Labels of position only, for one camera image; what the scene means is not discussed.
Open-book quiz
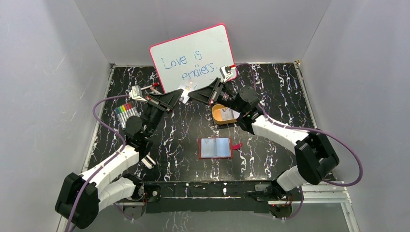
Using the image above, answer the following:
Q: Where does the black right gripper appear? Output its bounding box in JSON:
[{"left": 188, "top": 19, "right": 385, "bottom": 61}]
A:
[{"left": 188, "top": 78, "right": 245, "bottom": 115}]

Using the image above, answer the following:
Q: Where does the orange oval tray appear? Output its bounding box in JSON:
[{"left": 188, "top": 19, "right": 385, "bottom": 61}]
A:
[{"left": 212, "top": 104, "right": 237, "bottom": 125}]

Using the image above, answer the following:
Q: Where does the red card holder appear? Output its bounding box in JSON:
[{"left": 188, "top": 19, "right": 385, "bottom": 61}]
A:
[{"left": 198, "top": 138, "right": 243, "bottom": 159}]

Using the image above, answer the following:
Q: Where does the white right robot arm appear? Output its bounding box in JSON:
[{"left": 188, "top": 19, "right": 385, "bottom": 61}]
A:
[{"left": 188, "top": 78, "right": 339, "bottom": 200}]

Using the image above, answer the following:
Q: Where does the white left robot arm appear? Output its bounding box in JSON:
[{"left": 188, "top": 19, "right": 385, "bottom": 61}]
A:
[{"left": 55, "top": 89, "right": 183, "bottom": 232}]

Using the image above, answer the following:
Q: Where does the white marker pen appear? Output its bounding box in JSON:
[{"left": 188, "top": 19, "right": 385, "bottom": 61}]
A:
[{"left": 150, "top": 87, "right": 161, "bottom": 94}]

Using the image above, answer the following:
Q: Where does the red capped marker pen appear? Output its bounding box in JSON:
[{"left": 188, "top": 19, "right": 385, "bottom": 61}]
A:
[{"left": 141, "top": 82, "right": 160, "bottom": 90}]

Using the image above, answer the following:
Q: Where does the pink framed whiteboard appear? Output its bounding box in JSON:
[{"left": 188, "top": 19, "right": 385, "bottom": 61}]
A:
[{"left": 149, "top": 24, "right": 234, "bottom": 92}]

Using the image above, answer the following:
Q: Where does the pack of coloured markers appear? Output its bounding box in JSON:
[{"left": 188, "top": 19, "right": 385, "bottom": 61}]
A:
[{"left": 115, "top": 102, "right": 137, "bottom": 130}]

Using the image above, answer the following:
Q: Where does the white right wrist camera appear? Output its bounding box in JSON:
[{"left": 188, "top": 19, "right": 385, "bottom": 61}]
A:
[{"left": 220, "top": 64, "right": 237, "bottom": 83}]

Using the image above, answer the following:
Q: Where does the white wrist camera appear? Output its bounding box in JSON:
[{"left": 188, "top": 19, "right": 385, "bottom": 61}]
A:
[
  {"left": 129, "top": 86, "right": 147, "bottom": 102},
  {"left": 220, "top": 64, "right": 237, "bottom": 83}
]

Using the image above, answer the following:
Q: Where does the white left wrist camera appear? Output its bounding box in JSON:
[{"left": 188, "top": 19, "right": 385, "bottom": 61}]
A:
[{"left": 129, "top": 86, "right": 147, "bottom": 102}]

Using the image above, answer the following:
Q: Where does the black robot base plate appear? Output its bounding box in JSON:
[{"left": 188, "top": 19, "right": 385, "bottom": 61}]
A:
[{"left": 118, "top": 180, "right": 301, "bottom": 218}]

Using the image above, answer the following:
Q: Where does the aluminium frame rail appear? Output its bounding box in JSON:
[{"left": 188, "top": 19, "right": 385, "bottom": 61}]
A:
[{"left": 57, "top": 182, "right": 359, "bottom": 232}]

